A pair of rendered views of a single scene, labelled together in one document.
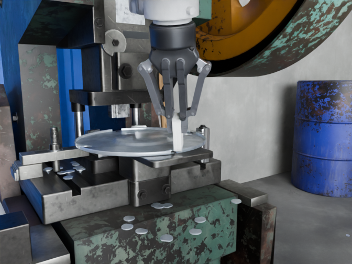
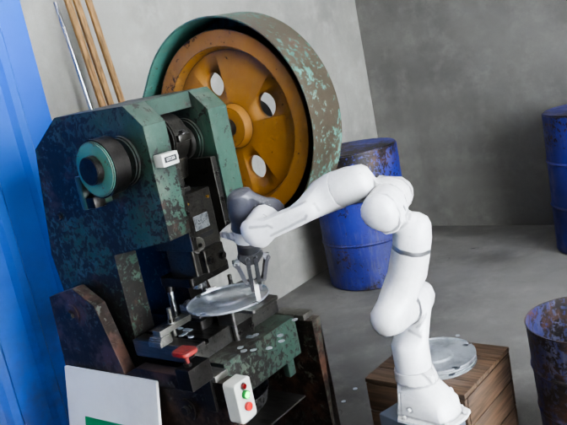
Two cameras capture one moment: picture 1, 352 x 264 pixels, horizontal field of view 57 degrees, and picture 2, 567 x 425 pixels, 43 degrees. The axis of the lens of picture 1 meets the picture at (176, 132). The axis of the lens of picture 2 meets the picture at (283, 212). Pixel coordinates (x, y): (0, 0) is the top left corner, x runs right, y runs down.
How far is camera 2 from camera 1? 1.82 m
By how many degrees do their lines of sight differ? 16
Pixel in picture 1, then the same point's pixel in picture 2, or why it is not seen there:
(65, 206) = (203, 351)
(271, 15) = (284, 192)
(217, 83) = not seen: hidden behind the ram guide
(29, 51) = (121, 257)
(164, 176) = (248, 317)
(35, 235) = not seen: hidden behind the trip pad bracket
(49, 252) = (216, 371)
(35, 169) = (169, 337)
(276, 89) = not seen: hidden behind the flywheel
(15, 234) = (205, 363)
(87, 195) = (212, 341)
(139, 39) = (208, 235)
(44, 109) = (137, 296)
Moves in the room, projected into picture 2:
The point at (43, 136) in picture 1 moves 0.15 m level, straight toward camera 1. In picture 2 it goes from (140, 316) to (162, 323)
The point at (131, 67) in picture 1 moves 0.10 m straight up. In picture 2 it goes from (213, 256) to (206, 228)
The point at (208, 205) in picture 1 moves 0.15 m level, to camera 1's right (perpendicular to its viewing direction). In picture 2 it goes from (279, 327) to (318, 314)
